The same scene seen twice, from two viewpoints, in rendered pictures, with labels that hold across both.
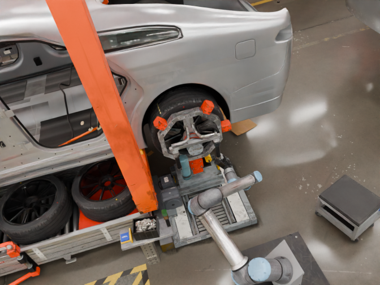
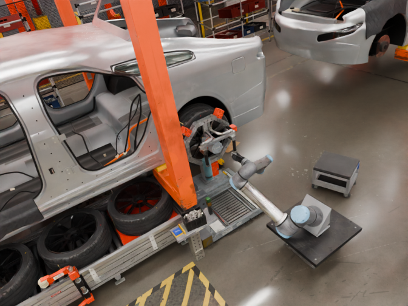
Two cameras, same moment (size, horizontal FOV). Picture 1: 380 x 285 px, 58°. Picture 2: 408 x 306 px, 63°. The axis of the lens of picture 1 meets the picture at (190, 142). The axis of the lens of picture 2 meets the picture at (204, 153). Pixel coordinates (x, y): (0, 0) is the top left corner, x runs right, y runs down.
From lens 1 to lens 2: 1.19 m
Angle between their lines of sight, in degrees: 18
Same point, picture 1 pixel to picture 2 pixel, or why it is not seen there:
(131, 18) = not seen: hidden behind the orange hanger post
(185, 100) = (201, 110)
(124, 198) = (163, 205)
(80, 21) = (152, 30)
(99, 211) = (143, 221)
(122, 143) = (174, 136)
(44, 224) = (95, 244)
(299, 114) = (269, 129)
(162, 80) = (183, 95)
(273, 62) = (257, 74)
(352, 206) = (339, 167)
